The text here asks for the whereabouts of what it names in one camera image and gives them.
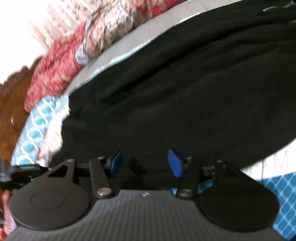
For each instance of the black pants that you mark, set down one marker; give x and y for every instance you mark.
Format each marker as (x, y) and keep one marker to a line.
(219, 85)

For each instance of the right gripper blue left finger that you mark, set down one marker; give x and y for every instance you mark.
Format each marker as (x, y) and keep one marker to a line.
(116, 161)

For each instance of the wooden headboard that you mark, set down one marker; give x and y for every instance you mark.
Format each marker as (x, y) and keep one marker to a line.
(13, 116)

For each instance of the red floral patchwork quilt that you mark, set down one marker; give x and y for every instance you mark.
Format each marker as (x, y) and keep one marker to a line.
(68, 55)

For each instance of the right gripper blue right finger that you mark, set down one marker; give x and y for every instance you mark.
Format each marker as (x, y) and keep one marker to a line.
(175, 161)

